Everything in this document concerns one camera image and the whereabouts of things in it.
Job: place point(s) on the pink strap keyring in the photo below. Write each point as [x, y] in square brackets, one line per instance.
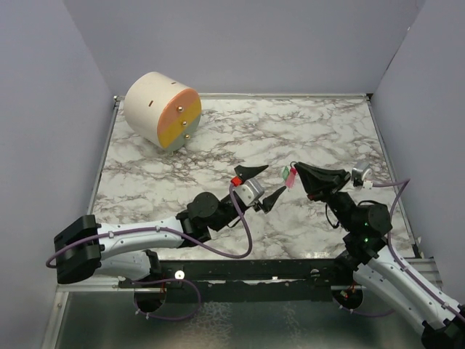
[290, 180]

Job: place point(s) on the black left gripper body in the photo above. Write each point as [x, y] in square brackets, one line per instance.
[229, 214]

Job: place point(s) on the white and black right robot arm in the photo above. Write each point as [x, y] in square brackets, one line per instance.
[375, 264]

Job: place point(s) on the green key tag with key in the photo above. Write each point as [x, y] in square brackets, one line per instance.
[285, 173]

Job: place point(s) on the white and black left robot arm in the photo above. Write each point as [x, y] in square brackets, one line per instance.
[87, 248]

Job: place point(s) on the cream cylinder with coloured face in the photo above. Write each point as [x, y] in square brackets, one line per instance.
[162, 110]

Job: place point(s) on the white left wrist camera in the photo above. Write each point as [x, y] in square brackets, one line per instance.
[249, 192]

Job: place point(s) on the aluminium table frame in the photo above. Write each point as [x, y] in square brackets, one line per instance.
[138, 182]

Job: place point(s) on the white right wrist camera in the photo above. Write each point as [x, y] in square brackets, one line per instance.
[359, 173]

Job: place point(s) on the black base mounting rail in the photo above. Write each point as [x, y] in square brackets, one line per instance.
[189, 281]

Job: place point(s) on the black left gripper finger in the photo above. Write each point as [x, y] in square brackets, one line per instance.
[268, 203]
[246, 173]

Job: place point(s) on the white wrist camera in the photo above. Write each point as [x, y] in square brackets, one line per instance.
[359, 173]
[249, 192]

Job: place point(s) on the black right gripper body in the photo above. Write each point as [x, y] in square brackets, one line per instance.
[341, 204]

